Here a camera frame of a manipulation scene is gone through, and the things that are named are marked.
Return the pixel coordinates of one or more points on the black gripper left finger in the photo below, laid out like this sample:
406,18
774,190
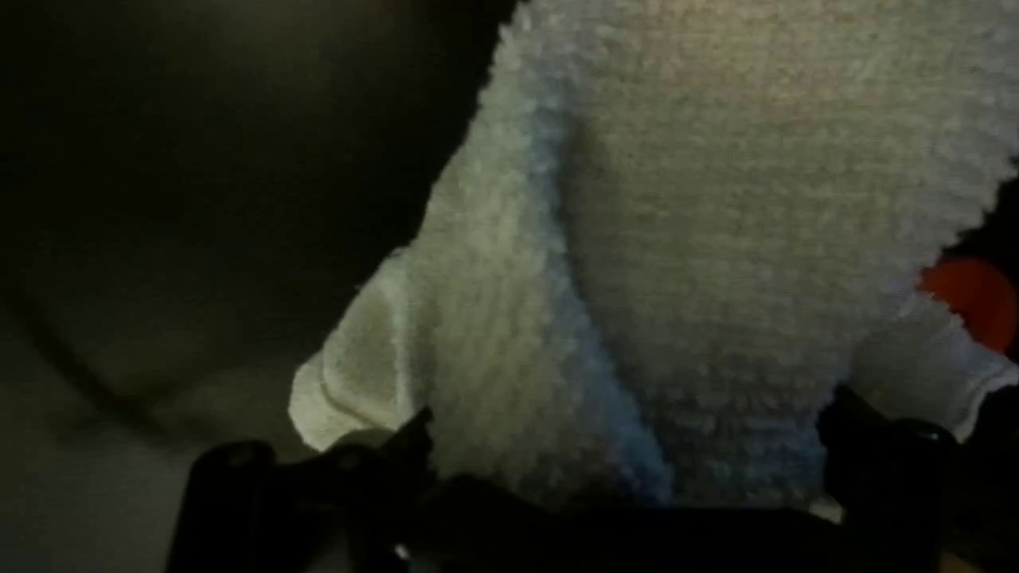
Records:
341,511

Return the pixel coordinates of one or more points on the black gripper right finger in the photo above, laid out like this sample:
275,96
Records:
918,497

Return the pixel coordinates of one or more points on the orange red plush toy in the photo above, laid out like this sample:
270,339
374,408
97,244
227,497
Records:
983,296

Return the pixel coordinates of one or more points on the white terry cloth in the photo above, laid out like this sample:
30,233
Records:
669,233

